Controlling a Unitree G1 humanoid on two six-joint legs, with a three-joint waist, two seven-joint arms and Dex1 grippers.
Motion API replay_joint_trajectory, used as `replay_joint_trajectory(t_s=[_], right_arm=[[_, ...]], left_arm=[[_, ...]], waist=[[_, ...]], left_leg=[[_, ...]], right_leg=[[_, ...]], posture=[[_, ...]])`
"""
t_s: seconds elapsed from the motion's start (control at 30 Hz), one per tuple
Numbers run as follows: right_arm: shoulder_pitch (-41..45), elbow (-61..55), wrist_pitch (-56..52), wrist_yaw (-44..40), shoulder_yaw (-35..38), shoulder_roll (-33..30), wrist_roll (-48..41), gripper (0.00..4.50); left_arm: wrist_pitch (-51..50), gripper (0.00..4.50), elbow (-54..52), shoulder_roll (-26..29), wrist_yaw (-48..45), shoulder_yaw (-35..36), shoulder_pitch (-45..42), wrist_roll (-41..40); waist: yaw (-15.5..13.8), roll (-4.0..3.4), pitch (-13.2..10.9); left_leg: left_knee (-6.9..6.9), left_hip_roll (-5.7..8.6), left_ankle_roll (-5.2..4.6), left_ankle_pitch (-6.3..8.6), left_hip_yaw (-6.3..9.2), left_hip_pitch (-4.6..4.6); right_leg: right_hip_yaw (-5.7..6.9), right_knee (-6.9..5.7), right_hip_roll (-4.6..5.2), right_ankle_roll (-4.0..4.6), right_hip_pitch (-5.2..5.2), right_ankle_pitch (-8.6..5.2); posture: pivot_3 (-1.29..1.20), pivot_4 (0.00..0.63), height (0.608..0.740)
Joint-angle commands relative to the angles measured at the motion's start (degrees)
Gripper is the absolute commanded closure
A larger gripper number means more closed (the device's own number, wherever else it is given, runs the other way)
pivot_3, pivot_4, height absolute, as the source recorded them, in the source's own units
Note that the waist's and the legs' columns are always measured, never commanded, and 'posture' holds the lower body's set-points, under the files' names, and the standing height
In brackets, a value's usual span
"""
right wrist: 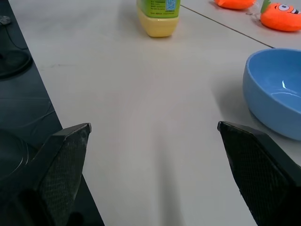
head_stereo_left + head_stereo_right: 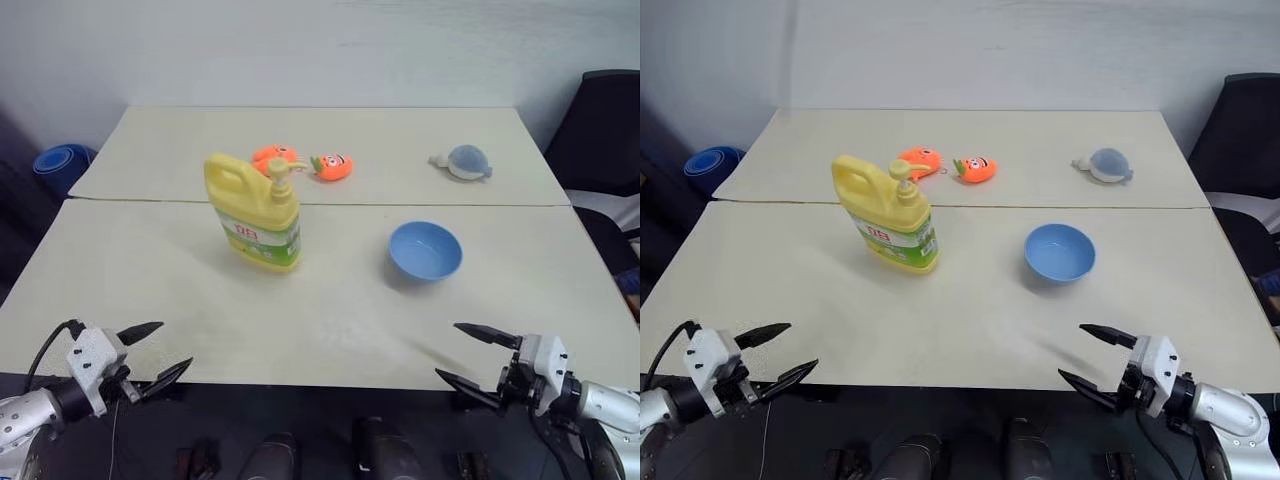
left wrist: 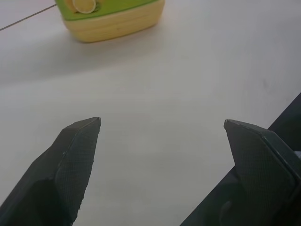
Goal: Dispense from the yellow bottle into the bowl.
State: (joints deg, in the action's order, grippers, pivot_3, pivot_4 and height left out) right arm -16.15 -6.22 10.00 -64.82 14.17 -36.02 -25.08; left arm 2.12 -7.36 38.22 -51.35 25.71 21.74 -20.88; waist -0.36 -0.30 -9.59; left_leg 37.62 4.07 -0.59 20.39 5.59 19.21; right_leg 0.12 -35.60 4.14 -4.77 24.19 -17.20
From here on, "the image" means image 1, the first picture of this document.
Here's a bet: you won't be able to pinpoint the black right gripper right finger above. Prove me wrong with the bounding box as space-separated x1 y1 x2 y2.
217 121 301 226

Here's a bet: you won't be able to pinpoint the yellow bottle with green label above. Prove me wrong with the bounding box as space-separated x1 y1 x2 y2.
136 0 182 38

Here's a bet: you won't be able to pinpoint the dark round stand base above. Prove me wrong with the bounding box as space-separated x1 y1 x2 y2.
0 129 31 182

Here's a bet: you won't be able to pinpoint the orange carrot plush toy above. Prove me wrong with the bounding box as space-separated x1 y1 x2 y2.
260 0 301 32

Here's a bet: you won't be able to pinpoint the blue bowl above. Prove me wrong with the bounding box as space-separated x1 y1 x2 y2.
242 48 301 142

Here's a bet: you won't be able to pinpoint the black round floor base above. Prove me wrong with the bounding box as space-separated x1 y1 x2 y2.
0 48 32 80

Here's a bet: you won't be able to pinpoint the black floor cable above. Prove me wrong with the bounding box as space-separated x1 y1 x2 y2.
3 23 29 50

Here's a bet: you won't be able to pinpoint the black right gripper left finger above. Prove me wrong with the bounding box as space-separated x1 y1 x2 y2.
0 122 93 226

